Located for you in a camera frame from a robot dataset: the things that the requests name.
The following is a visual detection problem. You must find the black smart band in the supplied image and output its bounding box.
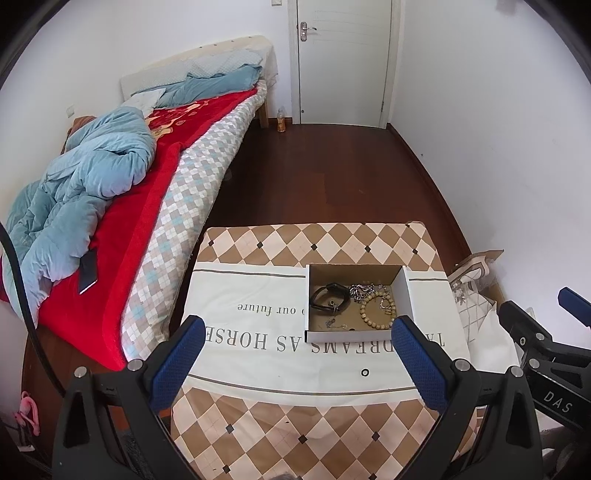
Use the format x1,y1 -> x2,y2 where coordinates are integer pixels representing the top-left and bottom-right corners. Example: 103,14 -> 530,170
310,283 -> 353,315

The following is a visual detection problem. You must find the white pillow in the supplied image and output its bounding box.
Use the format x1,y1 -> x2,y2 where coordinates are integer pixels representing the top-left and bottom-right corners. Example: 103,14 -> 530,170
124,89 -> 165,112

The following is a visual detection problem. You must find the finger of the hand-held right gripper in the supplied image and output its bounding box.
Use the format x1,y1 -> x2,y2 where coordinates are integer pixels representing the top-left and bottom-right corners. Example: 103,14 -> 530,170
498,300 -> 591,371
557,287 -> 591,326

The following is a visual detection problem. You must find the diamond-patterned tablecloth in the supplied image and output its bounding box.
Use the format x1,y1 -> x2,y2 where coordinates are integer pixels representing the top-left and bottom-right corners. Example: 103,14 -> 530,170
168,222 -> 482,480

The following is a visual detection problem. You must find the beige bed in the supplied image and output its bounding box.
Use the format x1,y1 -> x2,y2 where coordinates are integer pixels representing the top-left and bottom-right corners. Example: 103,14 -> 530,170
0,34 -> 280,374

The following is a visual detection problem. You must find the pale checked pillow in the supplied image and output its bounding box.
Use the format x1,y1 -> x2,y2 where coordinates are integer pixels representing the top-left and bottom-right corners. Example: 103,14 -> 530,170
190,49 -> 265,78

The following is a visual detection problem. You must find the white door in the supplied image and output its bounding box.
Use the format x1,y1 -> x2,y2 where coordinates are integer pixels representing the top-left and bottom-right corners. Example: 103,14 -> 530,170
286,0 -> 403,131

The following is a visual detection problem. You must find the teal blue blanket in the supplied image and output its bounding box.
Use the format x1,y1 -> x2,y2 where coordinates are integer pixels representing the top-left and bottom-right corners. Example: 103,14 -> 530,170
157,65 -> 265,110

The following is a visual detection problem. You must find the thick silver chain bracelet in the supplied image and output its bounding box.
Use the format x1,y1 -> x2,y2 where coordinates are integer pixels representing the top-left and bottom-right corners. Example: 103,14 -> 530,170
348,283 -> 378,304

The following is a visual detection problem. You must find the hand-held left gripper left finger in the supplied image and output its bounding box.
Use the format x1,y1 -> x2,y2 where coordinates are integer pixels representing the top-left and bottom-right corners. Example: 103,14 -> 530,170
52,315 -> 206,480

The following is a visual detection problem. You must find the checked bedsheet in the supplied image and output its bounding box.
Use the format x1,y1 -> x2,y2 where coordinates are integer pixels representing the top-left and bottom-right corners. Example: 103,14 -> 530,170
119,82 -> 269,361

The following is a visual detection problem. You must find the black smartphone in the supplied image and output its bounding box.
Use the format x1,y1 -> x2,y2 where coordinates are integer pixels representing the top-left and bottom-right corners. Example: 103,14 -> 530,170
78,248 -> 99,295

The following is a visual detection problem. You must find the pink plastic object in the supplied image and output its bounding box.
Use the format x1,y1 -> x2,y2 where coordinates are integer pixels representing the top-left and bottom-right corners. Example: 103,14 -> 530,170
14,391 -> 41,437

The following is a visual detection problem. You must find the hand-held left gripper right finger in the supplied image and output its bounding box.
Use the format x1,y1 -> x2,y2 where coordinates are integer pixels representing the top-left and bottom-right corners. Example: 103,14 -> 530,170
391,315 -> 543,480

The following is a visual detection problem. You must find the black cable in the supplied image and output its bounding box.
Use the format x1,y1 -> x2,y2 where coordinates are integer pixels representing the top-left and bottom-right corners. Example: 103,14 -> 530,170
0,220 -> 71,403

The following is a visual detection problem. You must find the wooden bead bracelet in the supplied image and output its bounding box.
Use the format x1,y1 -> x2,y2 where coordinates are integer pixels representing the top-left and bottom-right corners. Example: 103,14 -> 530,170
359,290 -> 398,331

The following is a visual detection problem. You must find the red blanket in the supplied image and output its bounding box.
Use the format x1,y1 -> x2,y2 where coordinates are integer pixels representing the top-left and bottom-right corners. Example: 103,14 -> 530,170
0,88 -> 260,373

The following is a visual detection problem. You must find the white cardboard box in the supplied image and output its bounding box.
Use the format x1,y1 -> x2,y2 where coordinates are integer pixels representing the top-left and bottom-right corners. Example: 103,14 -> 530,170
303,263 -> 459,343

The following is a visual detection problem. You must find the light blue quilt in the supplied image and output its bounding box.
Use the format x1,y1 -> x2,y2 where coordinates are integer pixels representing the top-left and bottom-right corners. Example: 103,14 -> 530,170
1,106 -> 158,302

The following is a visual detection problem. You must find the grid-patterned folded cloth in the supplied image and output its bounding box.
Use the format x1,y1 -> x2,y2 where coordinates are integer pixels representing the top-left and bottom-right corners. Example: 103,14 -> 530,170
447,256 -> 502,343

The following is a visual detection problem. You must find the white cloth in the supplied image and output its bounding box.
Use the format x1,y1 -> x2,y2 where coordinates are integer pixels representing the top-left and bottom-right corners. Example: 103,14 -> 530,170
465,308 -> 523,371

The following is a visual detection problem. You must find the brown cloth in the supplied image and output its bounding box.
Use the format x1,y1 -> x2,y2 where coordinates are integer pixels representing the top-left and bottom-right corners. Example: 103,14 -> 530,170
65,116 -> 99,151

